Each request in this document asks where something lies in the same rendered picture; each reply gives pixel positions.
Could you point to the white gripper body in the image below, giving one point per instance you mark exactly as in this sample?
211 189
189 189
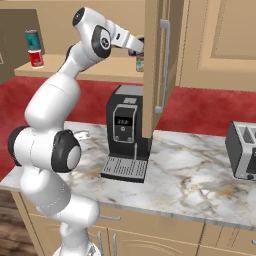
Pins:
135 42

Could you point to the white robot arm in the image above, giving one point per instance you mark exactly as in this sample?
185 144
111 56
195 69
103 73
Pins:
50 106

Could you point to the open beige cabinet door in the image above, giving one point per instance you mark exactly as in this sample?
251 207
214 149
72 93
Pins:
153 66

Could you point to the closed beige cabinet door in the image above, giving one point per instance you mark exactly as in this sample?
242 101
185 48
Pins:
220 43

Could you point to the green can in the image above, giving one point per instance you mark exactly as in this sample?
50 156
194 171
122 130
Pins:
140 63

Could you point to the black coffee machine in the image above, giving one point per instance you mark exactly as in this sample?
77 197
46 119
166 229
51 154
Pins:
128 133

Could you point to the red can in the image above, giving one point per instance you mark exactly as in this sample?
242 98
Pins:
36 59

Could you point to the teal can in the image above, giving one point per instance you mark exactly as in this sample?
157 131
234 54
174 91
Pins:
32 40

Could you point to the silver toaster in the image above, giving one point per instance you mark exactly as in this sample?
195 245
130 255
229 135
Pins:
241 150

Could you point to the beige drawer front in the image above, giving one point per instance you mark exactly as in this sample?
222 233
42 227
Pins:
156 226

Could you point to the beige lower cupboard door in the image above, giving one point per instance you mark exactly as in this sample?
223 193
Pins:
46 233
153 245

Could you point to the beige lower cupboard run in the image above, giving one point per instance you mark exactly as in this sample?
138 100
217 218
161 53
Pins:
230 241

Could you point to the beige wall cabinet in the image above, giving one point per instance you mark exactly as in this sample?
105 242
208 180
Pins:
113 68

